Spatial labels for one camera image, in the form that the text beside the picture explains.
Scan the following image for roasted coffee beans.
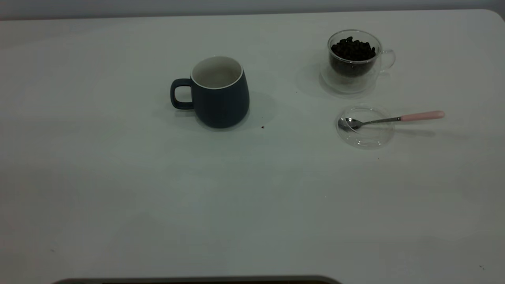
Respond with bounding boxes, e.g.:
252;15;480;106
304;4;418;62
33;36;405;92
331;36;376;77

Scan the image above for pink handled metal spoon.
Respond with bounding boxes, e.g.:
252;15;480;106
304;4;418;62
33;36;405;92
338;111;445;133

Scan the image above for clear glass saucer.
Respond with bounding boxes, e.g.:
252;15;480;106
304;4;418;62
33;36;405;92
337;105;395;149

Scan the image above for clear glass cup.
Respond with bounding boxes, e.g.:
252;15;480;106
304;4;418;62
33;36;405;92
320;30;396;94

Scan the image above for dark grey ceramic mug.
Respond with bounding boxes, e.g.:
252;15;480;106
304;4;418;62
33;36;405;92
170;56;250;129

